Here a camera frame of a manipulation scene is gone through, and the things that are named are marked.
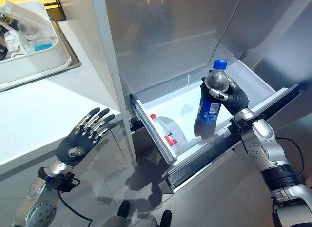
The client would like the silver refrigerator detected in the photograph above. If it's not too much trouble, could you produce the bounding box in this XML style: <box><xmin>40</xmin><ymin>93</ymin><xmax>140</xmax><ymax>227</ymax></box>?
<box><xmin>89</xmin><ymin>0</ymin><xmax>312</xmax><ymax>164</ymax></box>

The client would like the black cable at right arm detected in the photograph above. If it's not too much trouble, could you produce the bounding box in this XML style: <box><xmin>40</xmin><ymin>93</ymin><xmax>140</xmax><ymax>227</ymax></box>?
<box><xmin>274</xmin><ymin>137</ymin><xmax>305</xmax><ymax>177</ymax></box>

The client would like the robot dark foot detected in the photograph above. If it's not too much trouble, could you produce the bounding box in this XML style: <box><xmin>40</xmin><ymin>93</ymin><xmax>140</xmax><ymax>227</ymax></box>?
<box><xmin>117</xmin><ymin>200</ymin><xmax>131</xmax><ymax>218</ymax></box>
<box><xmin>160</xmin><ymin>209</ymin><xmax>173</xmax><ymax>227</ymax></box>

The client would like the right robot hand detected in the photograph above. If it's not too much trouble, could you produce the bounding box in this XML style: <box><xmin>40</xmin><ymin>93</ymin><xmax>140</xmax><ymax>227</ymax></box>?
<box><xmin>200</xmin><ymin>74</ymin><xmax>250</xmax><ymax>116</ymax></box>

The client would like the blue sponge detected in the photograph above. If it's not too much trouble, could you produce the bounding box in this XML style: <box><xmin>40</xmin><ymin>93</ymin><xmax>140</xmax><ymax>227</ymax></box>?
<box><xmin>33</xmin><ymin>42</ymin><xmax>53</xmax><ymax>52</ymax></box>

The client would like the clear water bottle red label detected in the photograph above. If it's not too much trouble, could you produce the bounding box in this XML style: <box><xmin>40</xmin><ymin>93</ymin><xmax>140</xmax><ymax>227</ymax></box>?
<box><xmin>149</xmin><ymin>113</ymin><xmax>189</xmax><ymax>156</ymax></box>

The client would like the black cable at left wrist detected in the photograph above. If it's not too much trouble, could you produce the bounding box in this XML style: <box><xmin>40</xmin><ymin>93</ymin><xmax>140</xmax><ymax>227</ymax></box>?
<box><xmin>57</xmin><ymin>178</ymin><xmax>93</xmax><ymax>223</ymax></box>

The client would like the dark cola bottle blue label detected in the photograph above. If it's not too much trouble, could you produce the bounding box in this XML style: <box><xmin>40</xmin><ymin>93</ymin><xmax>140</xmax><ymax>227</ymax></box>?
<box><xmin>194</xmin><ymin>59</ymin><xmax>230</xmax><ymax>140</ymax></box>

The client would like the clear plastic bag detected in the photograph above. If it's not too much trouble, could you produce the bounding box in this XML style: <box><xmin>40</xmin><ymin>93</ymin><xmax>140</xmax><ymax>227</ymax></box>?
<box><xmin>0</xmin><ymin>0</ymin><xmax>58</xmax><ymax>59</ymax></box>

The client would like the stainless steel sink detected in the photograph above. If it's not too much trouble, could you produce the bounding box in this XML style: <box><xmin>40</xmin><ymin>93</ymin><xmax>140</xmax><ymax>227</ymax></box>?
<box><xmin>0</xmin><ymin>16</ymin><xmax>82</xmax><ymax>92</ymax></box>

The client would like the robot left dark foot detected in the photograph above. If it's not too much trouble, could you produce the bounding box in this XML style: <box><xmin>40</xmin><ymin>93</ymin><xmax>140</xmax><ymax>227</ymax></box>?
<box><xmin>117</xmin><ymin>200</ymin><xmax>131</xmax><ymax>218</ymax></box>

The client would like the white plastic tub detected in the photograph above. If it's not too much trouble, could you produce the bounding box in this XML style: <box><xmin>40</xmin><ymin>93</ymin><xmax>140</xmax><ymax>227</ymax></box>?
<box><xmin>0</xmin><ymin>1</ymin><xmax>70</xmax><ymax>83</ymax></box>

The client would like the open white refrigerator drawer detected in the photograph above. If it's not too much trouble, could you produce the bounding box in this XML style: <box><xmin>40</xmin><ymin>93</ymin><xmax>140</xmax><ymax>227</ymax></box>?
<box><xmin>130</xmin><ymin>60</ymin><xmax>302</xmax><ymax>194</ymax></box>

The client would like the white kitchen counter cabinet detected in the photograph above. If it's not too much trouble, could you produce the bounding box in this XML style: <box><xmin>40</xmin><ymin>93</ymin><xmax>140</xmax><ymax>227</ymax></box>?
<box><xmin>0</xmin><ymin>19</ymin><xmax>134</xmax><ymax>196</ymax></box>

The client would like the robot right dark foot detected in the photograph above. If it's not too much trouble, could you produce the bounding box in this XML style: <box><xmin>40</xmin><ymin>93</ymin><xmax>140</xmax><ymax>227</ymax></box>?
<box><xmin>160</xmin><ymin>209</ymin><xmax>173</xmax><ymax>227</ymax></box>

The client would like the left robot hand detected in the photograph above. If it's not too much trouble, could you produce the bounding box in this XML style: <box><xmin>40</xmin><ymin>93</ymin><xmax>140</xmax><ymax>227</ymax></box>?
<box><xmin>55</xmin><ymin>107</ymin><xmax>117</xmax><ymax>167</ymax></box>

